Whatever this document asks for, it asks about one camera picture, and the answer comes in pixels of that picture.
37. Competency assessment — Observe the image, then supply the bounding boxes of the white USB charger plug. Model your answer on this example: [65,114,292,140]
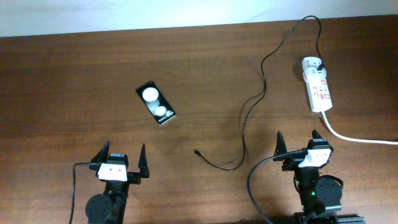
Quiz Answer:
[303,67,326,83]

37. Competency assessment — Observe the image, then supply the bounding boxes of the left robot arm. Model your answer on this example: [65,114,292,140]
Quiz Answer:
[85,141,150,224]

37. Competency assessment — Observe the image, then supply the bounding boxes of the black charging cable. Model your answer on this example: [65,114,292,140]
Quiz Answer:
[193,15,325,172]

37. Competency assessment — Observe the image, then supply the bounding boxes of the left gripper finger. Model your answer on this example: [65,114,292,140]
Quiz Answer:
[138,144,150,179]
[90,141,109,164]

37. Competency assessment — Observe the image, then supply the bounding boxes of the white power strip cord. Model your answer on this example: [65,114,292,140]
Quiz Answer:
[319,111,398,146]

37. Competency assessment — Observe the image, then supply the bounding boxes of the white power strip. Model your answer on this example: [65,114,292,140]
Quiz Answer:
[302,57,332,113]

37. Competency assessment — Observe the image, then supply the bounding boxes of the black smartphone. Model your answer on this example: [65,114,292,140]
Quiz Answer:
[136,81,177,126]

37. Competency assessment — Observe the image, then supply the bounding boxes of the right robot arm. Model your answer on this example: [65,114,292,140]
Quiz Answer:
[273,129,365,224]

